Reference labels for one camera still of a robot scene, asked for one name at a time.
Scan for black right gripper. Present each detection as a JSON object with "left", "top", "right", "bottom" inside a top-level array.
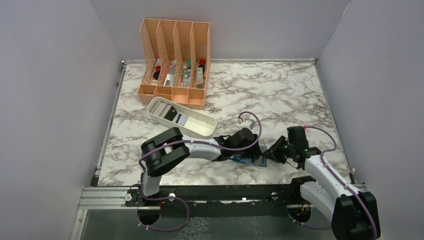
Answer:
[{"left": 263, "top": 135, "right": 295, "bottom": 164}]

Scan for teal card holder wallet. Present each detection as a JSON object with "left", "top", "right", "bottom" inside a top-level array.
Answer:
[{"left": 230, "top": 144, "right": 267, "bottom": 167}]

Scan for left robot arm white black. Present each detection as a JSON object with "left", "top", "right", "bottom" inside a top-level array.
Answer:
[{"left": 138, "top": 127, "right": 262, "bottom": 206}]

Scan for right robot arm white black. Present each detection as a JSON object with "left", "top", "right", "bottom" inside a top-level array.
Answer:
[{"left": 263, "top": 126, "right": 381, "bottom": 240}]

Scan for white oblong plastic tray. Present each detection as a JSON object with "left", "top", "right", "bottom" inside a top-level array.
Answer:
[{"left": 146, "top": 96, "right": 217, "bottom": 139}]

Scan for teal capped tubes in organizer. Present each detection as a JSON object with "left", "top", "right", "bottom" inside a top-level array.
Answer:
[{"left": 181, "top": 59, "right": 192, "bottom": 88}]

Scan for red capped stick in organizer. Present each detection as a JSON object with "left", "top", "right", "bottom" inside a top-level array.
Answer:
[{"left": 195, "top": 59, "right": 206, "bottom": 89}]

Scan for grey box in organizer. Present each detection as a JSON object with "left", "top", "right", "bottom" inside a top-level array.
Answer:
[{"left": 163, "top": 61, "right": 176, "bottom": 87}]

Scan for peach plastic file organizer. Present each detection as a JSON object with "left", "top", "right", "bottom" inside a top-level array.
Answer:
[{"left": 137, "top": 18, "right": 211, "bottom": 110}]

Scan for red black item in organizer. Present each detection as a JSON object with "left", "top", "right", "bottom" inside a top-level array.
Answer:
[{"left": 153, "top": 65, "right": 161, "bottom": 80}]

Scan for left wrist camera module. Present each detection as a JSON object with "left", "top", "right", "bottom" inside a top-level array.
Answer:
[{"left": 237, "top": 118, "right": 256, "bottom": 130}]

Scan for black mounting rail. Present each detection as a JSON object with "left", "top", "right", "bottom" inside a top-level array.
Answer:
[{"left": 124, "top": 184, "right": 312, "bottom": 222}]

